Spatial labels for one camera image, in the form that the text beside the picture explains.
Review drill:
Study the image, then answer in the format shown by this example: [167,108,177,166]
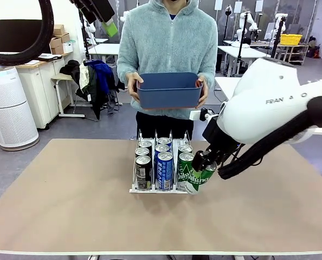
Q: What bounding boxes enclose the person's right forearm teal sleeve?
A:
[117,58,136,82]

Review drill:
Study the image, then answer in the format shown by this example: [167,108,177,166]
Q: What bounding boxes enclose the person's right hand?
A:
[125,72,144,102]

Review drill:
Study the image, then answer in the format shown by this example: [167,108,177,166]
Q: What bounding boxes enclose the black tripod stand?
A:
[235,10,250,76]

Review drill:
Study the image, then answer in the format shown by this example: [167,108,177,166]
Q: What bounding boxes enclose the blue jacket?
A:
[83,60,115,94]

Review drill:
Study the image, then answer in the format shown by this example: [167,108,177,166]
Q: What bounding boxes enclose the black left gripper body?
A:
[90,0,115,24]

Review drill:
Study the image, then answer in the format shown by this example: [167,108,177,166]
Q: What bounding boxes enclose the black bag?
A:
[59,59,81,82]

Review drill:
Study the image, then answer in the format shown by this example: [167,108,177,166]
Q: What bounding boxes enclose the person's left forearm teal sleeve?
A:
[201,58,218,85]

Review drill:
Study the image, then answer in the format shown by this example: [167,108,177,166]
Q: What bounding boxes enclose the white background table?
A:
[87,42,121,64]
[217,44,272,78]

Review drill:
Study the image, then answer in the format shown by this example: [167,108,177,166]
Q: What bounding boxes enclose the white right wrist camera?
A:
[189,107,215,122]

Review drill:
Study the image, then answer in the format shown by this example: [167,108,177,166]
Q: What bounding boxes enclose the black coat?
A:
[75,63,126,121]

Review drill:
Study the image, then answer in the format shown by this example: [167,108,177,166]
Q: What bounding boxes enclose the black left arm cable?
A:
[0,0,55,66]

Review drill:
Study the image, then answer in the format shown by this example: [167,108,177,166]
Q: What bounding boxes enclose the person's left hand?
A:
[195,75,209,109]

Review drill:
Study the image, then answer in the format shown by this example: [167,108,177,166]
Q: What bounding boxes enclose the clear acrylic can rack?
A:
[129,129,200,195]

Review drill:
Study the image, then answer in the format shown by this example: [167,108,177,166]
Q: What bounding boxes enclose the dark blue plastic bin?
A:
[136,71,204,110]

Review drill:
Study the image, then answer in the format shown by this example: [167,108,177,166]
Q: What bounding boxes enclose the black computer monitor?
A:
[0,19,52,54]

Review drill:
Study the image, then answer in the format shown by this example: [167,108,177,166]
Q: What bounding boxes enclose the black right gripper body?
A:
[203,116,242,163]

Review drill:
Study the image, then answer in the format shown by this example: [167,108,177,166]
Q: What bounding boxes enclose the white desk with cabinet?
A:
[0,51,78,129]

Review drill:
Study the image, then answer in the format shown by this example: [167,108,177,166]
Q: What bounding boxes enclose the black camera stand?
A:
[269,16,286,59]

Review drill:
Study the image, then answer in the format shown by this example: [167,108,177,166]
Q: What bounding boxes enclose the white air purifier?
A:
[0,66,40,152]

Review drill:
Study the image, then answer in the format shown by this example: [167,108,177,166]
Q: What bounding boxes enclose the cream cloth garment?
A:
[79,62,91,92]

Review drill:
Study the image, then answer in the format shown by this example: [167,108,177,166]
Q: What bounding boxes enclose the white keyboard and papers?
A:
[37,53,63,62]

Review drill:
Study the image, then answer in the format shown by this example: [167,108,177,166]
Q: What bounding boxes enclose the yellow plastic basket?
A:
[281,34,304,46]

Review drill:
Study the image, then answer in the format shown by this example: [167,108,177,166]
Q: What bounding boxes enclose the person in teal fleece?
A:
[117,0,218,141]

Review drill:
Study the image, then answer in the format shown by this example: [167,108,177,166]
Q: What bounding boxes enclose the small beige side table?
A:
[51,73,86,119]

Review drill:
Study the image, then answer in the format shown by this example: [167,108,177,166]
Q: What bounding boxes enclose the white storage box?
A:
[62,40,75,54]

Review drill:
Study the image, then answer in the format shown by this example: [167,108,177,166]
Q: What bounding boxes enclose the wooden shelf table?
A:
[276,43,310,66]

